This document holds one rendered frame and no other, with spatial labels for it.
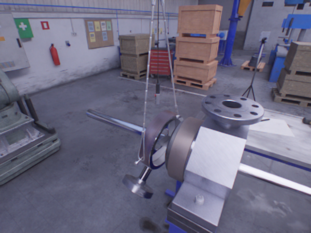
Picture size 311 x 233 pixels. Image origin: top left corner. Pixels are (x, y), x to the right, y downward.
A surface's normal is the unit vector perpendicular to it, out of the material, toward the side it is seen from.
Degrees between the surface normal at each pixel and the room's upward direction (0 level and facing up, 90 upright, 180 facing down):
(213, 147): 45
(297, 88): 90
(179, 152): 57
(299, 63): 90
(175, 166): 82
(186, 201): 0
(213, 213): 0
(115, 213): 0
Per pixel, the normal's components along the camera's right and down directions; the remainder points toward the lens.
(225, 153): -0.37, -0.31
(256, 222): 0.00, -0.87
